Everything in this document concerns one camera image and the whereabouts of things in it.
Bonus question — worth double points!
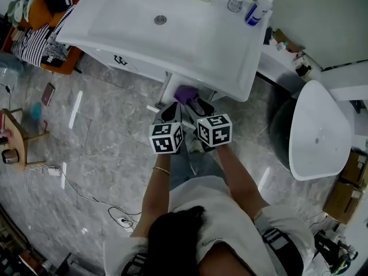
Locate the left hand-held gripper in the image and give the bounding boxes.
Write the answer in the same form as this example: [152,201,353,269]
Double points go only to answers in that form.
[148,101,185,155]

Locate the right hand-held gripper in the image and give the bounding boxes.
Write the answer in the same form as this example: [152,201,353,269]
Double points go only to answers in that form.
[186,97,233,151]

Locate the purple item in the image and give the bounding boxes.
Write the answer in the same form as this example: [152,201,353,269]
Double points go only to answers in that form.
[173,85,200,104]

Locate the white drawer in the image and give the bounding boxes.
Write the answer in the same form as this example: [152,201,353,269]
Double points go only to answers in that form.
[146,71,220,118]

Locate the person's right forearm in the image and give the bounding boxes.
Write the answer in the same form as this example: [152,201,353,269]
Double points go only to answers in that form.
[214,145,270,217]

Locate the person's left forearm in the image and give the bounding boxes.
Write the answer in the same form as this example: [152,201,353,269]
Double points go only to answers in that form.
[129,153,173,239]

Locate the white ceramic sink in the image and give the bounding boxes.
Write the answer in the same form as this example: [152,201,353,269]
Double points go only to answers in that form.
[55,0,273,102]

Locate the teal floor item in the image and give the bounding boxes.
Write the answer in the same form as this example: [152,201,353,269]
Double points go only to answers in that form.
[29,102,43,120]

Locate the person's white shoe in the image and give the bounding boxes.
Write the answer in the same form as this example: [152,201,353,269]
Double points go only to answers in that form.
[189,138,204,154]

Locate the person's blue jeans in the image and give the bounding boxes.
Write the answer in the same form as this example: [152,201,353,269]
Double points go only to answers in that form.
[168,142,225,190]

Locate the white vanity cabinet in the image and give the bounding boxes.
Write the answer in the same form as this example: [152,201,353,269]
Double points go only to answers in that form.
[81,46,170,83]

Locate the white side shelf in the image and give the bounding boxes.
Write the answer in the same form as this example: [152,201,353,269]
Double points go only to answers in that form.
[256,27,323,97]

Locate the person's white shirt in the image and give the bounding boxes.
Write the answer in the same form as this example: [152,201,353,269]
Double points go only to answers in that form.
[102,175,316,276]

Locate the dark red book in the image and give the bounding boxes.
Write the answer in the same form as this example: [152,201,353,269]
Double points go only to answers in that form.
[40,82,56,107]

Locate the white bottle with blue label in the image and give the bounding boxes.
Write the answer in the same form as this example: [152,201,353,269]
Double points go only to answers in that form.
[244,0,277,27]

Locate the large cardboard box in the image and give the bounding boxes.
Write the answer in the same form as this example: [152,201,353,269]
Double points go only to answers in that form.
[322,181,363,225]

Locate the small cardboard box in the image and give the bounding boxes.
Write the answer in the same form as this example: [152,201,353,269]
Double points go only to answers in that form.
[340,150,368,189]

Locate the wooden stool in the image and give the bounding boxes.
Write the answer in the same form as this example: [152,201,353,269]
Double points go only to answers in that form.
[0,107,50,172]

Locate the metal cup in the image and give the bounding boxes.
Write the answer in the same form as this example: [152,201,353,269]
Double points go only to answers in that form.
[1,148,20,164]

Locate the black white striped cloth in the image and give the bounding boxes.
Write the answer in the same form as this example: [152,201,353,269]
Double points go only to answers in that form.
[10,0,83,68]

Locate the pale green cloth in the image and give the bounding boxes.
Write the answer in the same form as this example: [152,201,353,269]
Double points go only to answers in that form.
[6,0,37,25]

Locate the white wall plug adapter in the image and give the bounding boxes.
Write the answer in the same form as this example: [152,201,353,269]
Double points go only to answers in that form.
[115,215,135,230]

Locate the black floor cable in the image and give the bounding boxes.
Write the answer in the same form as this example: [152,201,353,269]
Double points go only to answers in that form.
[26,164,142,233]

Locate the black grey arm strap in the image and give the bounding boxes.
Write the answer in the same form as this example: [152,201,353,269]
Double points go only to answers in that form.
[122,252,148,276]
[262,227,297,251]

